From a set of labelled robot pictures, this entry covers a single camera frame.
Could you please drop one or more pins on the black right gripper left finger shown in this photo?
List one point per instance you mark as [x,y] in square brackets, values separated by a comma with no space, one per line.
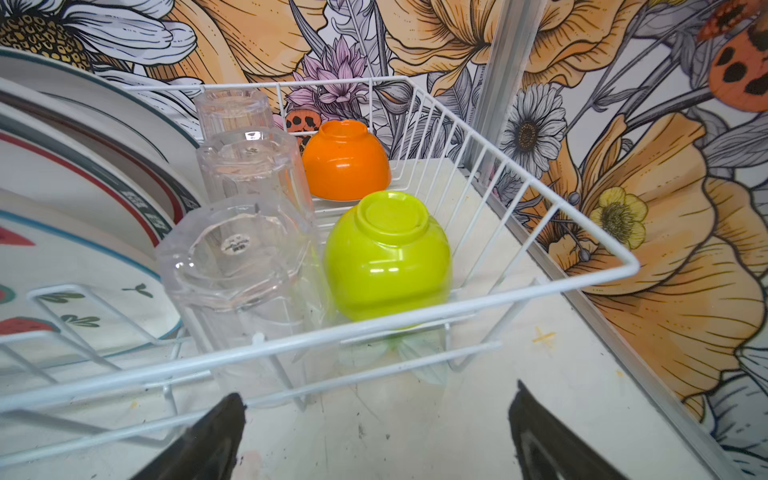
[207,450]

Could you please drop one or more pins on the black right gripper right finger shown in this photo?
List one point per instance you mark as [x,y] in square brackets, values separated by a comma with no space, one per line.
[548,449]

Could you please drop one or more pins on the watermelon pattern plate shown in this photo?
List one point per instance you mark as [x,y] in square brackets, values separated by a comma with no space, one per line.
[64,281]

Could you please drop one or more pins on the near clear plastic glass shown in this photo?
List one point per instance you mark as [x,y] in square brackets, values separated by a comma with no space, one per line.
[244,271]

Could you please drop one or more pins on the clear plastic glass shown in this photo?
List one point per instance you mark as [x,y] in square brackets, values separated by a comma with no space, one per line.
[244,271]
[255,160]
[224,110]

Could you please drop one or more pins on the lime green plastic bowl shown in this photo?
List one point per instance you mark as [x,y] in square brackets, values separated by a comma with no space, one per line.
[387,255]

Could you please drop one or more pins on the middle clear plastic glass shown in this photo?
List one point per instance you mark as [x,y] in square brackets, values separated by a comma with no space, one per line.
[255,160]

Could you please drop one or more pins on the orange plastic bowl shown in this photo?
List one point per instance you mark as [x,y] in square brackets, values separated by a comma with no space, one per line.
[344,161]

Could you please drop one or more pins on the teal rimmed back plate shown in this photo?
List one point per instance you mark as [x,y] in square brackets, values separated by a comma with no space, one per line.
[120,108]

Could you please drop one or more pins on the far clear plastic glass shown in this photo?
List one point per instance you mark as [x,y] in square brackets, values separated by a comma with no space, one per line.
[224,110]

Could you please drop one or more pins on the white wire dish rack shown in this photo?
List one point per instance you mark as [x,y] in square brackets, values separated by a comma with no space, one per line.
[143,398]

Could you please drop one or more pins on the aluminium corner post right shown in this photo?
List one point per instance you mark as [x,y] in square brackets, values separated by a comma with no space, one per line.
[497,82]

